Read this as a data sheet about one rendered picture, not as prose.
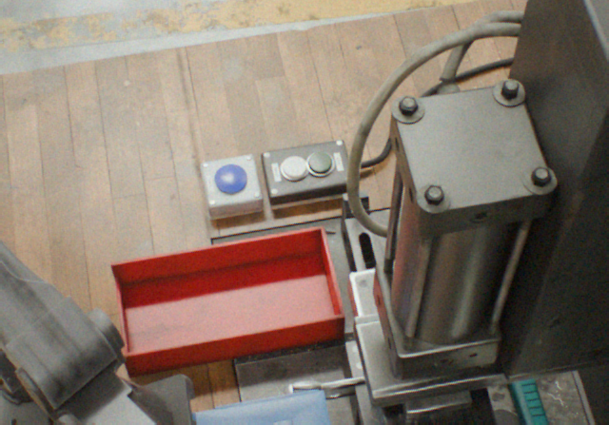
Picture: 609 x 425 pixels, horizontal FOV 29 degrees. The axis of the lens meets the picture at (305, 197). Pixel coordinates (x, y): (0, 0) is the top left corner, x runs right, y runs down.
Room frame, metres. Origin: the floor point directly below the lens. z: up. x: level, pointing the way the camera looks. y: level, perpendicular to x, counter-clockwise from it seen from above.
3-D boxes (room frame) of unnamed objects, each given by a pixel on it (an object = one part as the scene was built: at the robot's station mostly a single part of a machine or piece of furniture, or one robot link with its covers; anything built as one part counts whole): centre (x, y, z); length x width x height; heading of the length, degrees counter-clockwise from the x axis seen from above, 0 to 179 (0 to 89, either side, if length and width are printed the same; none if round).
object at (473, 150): (0.43, -0.11, 1.37); 0.11 x 0.09 x 0.30; 11
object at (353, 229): (0.60, -0.08, 0.95); 0.15 x 0.03 x 0.10; 11
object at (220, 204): (0.75, 0.09, 0.90); 0.07 x 0.07 x 0.06; 11
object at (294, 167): (0.76, 0.01, 0.93); 0.03 x 0.03 x 0.02
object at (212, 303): (0.59, 0.09, 0.93); 0.25 x 0.12 x 0.06; 101
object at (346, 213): (0.66, -0.06, 0.95); 0.06 x 0.03 x 0.09; 11
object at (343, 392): (0.46, -0.01, 0.98); 0.07 x 0.02 x 0.01; 101
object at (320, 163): (0.77, -0.02, 0.93); 0.03 x 0.03 x 0.02
